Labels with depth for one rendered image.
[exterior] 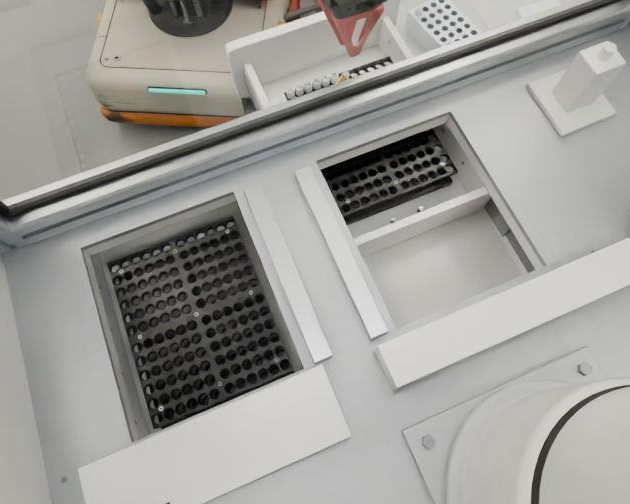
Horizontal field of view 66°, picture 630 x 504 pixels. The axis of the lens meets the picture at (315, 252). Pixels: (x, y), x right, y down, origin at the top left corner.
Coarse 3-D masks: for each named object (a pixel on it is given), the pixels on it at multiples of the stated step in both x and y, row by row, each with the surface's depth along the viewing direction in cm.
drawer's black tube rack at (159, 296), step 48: (240, 240) 64; (144, 288) 62; (192, 288) 62; (240, 288) 65; (144, 336) 60; (192, 336) 60; (240, 336) 63; (144, 384) 58; (192, 384) 58; (240, 384) 61
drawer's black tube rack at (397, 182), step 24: (408, 144) 69; (432, 144) 69; (336, 168) 68; (360, 168) 71; (384, 168) 69; (408, 168) 68; (432, 168) 68; (336, 192) 67; (360, 192) 70; (384, 192) 71; (408, 192) 71; (360, 216) 69
